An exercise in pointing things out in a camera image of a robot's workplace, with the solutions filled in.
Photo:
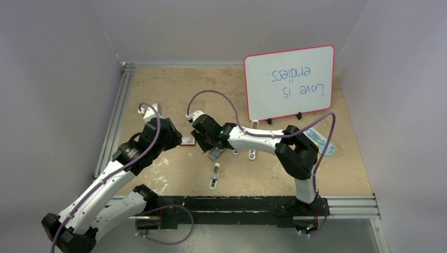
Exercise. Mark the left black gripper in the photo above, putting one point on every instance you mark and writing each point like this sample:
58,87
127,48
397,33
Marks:
174,138

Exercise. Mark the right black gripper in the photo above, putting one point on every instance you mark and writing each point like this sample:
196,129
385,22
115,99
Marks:
198,136

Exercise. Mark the red staple box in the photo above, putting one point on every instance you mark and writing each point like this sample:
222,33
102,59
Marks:
188,141

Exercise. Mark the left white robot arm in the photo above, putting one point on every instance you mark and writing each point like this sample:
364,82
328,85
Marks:
83,223

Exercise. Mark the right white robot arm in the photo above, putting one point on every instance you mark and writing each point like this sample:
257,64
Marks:
297,154

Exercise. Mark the red-framed whiteboard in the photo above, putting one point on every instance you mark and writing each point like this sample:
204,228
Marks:
289,82

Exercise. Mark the blue patterned oval case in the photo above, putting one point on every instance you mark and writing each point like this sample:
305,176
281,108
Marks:
320,141

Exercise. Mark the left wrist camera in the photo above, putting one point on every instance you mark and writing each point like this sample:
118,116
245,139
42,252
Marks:
150,112

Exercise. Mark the aluminium frame rail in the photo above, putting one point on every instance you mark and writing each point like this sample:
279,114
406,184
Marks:
119,109

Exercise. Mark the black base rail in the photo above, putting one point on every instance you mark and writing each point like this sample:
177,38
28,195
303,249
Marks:
279,211

